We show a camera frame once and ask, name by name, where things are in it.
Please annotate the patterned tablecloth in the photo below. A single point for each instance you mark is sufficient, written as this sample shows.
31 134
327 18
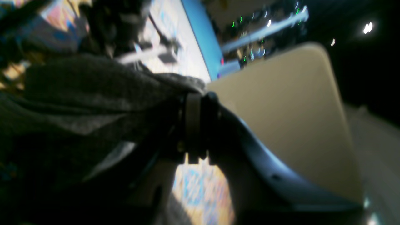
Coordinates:
153 33

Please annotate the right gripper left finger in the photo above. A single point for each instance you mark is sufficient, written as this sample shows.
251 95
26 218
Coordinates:
132 191

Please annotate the grey t-shirt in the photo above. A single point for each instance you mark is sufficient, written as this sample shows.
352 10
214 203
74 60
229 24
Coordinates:
66 124

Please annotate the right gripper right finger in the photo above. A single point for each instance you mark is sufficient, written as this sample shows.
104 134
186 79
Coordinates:
264 190

